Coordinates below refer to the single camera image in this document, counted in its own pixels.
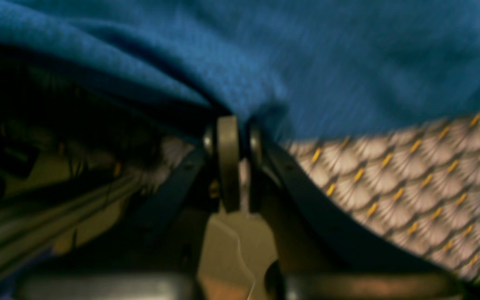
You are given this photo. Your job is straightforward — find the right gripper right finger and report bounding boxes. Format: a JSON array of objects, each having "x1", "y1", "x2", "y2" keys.
[{"x1": 248, "y1": 125, "x2": 274, "y2": 213}]

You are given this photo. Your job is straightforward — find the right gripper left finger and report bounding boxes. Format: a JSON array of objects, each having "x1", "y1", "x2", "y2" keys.
[{"x1": 203, "y1": 116, "x2": 241, "y2": 213}]

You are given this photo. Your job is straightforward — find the blue T-shirt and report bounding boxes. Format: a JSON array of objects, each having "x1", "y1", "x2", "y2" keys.
[{"x1": 0, "y1": 0, "x2": 480, "y2": 140}]

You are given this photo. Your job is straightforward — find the fan-patterned table cloth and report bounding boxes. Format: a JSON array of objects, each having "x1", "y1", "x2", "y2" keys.
[{"x1": 137, "y1": 112, "x2": 480, "y2": 287}]

